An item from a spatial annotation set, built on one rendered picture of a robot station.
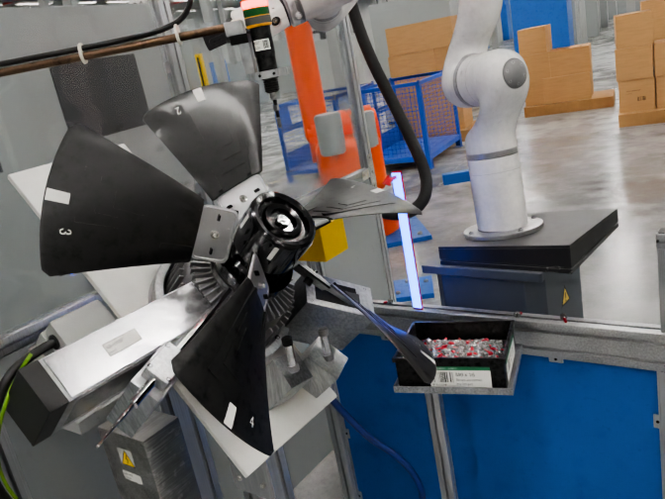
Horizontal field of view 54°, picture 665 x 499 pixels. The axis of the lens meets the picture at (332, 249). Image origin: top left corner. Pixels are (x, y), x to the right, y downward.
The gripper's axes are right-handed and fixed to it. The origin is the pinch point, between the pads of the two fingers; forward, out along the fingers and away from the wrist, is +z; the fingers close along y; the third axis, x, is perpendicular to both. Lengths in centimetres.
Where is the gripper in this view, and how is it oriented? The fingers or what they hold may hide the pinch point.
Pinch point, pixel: (214, 39)
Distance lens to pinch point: 141.6
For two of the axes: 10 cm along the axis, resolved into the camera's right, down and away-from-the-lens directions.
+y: -3.4, -5.9, 7.3
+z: -9.0, 4.3, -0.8
